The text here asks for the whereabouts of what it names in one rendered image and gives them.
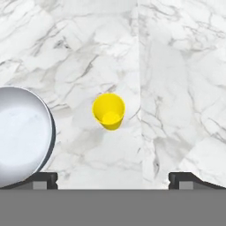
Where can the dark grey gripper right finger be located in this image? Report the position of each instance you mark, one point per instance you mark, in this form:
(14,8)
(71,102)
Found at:
(182,178)

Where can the yellow cup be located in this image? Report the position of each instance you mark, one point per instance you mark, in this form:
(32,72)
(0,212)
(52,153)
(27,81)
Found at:
(108,111)

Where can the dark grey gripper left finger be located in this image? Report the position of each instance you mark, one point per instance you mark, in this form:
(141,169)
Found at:
(47,179)

